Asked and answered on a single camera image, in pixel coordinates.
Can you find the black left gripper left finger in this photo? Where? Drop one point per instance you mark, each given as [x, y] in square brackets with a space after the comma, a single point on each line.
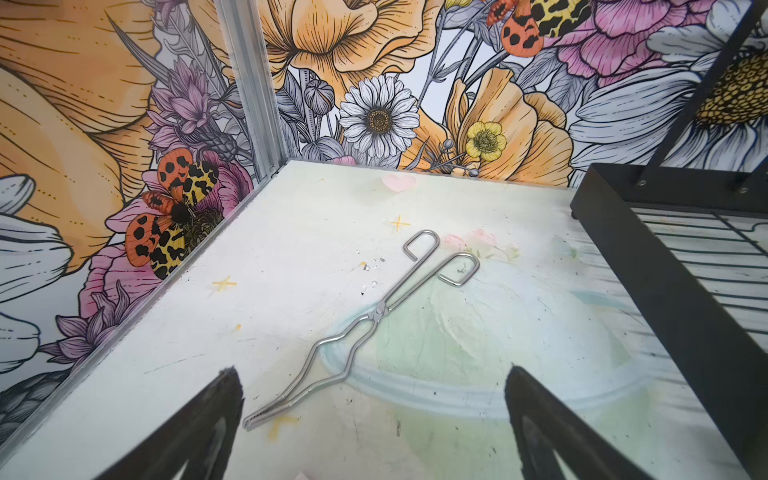
[195, 443]

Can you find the black wire dish rack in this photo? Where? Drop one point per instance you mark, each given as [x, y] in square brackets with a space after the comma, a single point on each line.
[710, 160]

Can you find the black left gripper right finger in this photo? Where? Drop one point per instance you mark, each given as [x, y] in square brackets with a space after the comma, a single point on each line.
[549, 436]

